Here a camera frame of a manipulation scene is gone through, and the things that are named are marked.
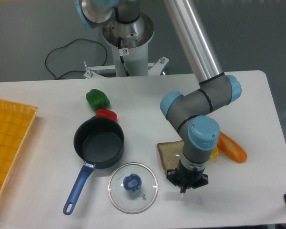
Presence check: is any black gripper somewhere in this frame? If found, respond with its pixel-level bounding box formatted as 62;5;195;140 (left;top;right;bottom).
166;160;209;193

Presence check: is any bagged slice of toast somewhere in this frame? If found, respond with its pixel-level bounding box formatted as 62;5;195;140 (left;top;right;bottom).
156;140;185;198

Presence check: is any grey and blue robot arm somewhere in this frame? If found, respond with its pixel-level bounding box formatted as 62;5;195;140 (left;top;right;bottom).
75;0;242;193

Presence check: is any yellow bell pepper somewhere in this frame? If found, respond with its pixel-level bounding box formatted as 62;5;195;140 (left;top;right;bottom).
209;146;219;161

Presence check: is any orange baguette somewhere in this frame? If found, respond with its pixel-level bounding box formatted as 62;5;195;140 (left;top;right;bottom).
217;132;247;163

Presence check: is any glass lid with blue knob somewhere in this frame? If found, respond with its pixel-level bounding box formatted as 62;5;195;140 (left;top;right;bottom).
108;162;158;214

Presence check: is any red bell pepper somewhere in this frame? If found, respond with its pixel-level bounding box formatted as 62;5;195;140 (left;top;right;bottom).
96;108;118;122

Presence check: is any green bell pepper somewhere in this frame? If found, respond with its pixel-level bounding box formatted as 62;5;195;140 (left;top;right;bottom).
85;89;111;112

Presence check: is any yellow woven basket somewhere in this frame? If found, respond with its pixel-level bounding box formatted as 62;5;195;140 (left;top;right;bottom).
0;99;38;199

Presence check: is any black pan with blue handle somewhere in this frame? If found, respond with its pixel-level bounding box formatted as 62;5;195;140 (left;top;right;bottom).
63;116;124;215

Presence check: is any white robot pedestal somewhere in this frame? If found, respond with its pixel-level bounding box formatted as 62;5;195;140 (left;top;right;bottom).
83;11;170;79

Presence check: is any black cable on floor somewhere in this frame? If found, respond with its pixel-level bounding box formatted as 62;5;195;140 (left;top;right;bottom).
45;38;108;80

